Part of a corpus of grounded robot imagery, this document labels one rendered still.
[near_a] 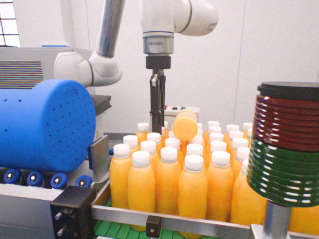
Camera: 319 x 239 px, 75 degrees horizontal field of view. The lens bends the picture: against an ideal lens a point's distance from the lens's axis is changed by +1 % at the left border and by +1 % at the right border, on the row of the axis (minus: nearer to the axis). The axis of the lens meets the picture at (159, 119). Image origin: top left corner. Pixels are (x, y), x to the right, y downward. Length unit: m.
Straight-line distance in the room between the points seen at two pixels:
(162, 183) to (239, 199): 0.17
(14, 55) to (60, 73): 1.39
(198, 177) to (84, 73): 0.97
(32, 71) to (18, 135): 1.92
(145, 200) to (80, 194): 0.14
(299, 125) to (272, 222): 0.11
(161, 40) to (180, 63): 2.75
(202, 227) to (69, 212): 0.26
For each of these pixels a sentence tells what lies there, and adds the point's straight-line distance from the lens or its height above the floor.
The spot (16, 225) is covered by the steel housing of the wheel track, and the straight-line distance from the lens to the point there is 0.79.
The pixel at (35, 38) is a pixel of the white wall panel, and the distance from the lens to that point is 3.65.
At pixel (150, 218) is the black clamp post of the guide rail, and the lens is 0.46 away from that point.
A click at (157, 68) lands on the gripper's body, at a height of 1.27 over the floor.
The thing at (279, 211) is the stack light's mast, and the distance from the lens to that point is 0.25.
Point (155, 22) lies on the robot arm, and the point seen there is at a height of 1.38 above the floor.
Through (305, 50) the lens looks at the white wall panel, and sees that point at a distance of 3.83.
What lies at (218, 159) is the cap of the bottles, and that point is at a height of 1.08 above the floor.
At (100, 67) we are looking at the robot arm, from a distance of 1.28.
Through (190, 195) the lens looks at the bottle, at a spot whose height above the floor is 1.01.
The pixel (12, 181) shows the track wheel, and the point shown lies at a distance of 0.75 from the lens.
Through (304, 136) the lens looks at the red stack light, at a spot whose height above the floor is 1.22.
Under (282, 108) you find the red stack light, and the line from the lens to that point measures 0.19.
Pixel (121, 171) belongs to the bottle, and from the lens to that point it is 0.52.
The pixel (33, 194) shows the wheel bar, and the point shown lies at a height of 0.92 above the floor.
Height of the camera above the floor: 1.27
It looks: 15 degrees down
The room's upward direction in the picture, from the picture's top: straight up
